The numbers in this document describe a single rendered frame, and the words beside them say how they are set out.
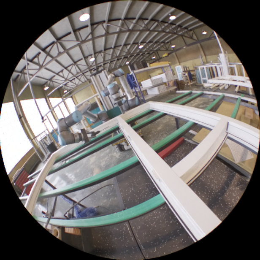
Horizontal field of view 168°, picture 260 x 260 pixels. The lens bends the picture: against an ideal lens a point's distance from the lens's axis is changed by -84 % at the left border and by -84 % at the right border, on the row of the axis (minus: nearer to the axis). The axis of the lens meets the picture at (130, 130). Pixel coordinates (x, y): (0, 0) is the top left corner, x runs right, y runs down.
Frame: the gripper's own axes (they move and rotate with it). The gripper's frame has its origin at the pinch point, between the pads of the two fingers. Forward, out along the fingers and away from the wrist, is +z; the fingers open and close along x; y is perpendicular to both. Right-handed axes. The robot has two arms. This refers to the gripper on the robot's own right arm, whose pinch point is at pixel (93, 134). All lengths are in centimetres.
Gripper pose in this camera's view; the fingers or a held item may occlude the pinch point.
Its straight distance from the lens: 88.0
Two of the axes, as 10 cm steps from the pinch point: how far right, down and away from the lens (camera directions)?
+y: 7.2, -4.9, -4.9
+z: 5.2, -1.0, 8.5
